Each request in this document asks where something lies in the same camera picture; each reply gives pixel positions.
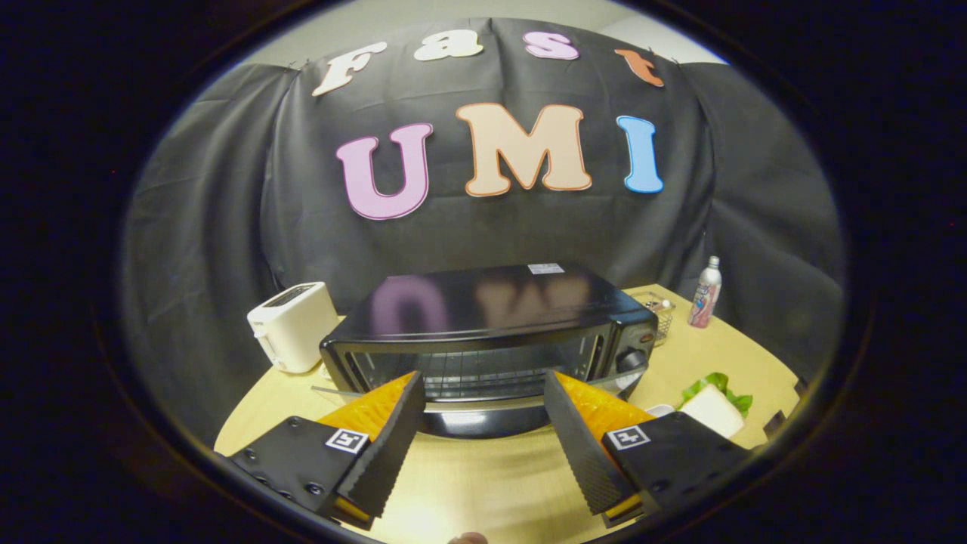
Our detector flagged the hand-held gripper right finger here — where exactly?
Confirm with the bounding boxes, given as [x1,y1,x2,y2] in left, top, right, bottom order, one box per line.
[544,370,756,528]

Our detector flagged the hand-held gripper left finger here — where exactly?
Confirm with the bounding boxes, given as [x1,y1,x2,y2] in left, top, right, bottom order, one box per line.
[214,370,426,530]

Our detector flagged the sandwich with lettuce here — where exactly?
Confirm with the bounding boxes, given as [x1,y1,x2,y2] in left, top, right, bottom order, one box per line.
[678,372,754,440]

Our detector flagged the black toaster oven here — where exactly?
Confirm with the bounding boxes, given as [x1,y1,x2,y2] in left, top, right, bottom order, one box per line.
[319,262,660,440]

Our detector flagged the white pop-up toaster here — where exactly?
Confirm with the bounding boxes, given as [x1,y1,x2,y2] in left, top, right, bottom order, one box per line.
[247,282,341,375]

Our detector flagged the pink drink bottle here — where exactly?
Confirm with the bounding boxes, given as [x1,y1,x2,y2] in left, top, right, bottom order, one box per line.
[687,255,723,329]

